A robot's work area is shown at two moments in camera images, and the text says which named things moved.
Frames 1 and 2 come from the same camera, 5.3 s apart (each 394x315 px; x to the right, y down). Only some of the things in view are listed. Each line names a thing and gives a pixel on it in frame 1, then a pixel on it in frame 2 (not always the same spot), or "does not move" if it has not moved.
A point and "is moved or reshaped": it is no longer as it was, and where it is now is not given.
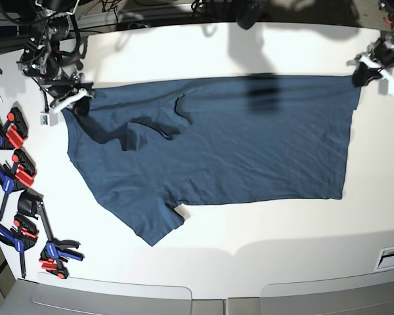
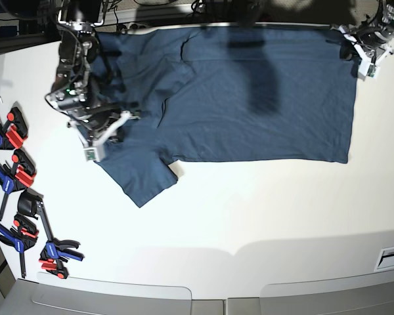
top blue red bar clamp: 12,135 does not move
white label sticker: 391,258 does not move
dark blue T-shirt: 150,148 is moved or reshaped
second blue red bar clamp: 20,174 does not move
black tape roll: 29,203 does not move
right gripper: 388,48 → 373,42
